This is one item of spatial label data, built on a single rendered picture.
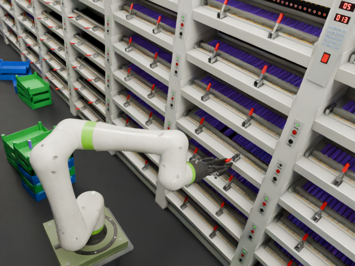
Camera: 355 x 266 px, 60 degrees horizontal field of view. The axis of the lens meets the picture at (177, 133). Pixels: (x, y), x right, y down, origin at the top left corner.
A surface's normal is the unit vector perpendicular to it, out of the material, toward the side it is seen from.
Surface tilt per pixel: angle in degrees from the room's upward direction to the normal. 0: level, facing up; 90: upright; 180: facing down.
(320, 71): 90
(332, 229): 15
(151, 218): 0
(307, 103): 90
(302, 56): 105
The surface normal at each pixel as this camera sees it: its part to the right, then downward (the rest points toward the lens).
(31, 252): 0.12, -0.81
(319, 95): -0.76, 0.29
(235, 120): -0.08, -0.71
